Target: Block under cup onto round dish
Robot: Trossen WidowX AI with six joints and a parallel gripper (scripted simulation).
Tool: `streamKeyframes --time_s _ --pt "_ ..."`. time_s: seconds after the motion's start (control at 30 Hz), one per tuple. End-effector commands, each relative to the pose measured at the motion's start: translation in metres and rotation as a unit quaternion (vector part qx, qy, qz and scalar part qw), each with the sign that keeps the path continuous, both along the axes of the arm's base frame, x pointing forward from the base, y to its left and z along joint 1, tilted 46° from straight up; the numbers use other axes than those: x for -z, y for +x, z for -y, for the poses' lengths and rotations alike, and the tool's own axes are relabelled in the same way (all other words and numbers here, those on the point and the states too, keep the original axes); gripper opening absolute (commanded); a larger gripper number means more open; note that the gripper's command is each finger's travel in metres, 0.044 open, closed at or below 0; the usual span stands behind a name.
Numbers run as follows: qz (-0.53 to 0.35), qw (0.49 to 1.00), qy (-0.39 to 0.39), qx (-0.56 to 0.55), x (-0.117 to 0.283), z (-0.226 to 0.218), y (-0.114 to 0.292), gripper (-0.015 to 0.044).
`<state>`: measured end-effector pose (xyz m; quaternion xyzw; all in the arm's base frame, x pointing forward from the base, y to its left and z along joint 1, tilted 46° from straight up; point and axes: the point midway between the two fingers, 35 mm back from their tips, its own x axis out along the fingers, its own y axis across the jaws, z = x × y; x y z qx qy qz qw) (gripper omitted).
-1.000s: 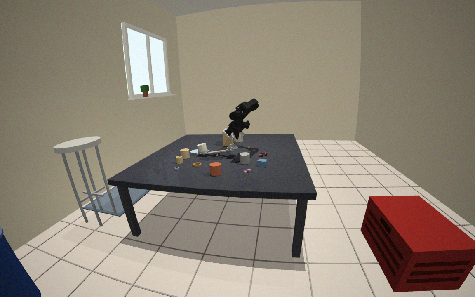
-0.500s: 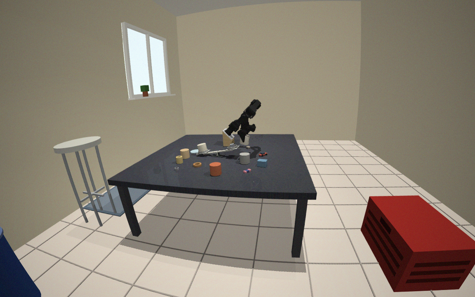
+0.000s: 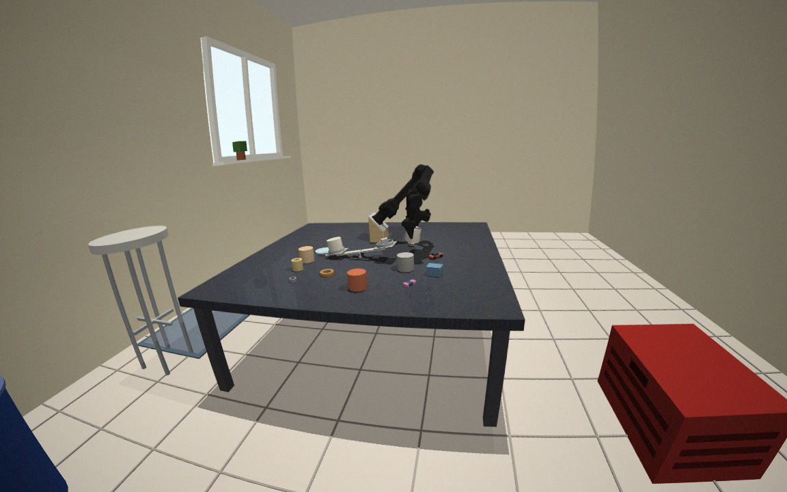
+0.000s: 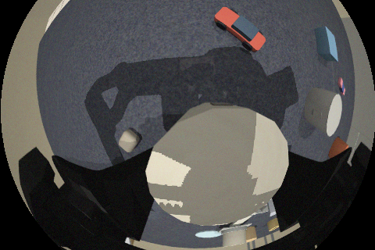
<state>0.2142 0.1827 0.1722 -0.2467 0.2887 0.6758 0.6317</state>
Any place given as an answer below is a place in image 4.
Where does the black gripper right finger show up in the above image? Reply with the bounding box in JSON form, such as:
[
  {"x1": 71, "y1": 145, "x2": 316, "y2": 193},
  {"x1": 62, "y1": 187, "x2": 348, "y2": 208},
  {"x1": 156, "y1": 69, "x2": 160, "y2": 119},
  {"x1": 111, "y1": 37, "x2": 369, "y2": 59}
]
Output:
[{"x1": 272, "y1": 147, "x2": 352, "y2": 232}]

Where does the orange cylinder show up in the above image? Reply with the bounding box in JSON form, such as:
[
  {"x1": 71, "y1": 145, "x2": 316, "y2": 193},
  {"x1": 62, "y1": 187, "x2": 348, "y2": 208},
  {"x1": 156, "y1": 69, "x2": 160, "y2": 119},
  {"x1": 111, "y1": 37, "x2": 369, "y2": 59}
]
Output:
[{"x1": 328, "y1": 137, "x2": 349, "y2": 158}]

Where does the light blue block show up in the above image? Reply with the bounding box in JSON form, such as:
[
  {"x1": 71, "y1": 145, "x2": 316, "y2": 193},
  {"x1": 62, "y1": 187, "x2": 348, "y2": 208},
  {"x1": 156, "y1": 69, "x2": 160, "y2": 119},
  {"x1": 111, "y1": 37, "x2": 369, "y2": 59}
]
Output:
[{"x1": 315, "y1": 26, "x2": 338, "y2": 62}]

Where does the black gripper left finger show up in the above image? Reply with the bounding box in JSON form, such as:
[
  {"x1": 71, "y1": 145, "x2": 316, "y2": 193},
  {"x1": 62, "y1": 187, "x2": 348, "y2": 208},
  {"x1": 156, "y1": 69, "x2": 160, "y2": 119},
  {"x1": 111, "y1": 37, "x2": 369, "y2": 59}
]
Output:
[{"x1": 52, "y1": 147, "x2": 154, "y2": 241}]

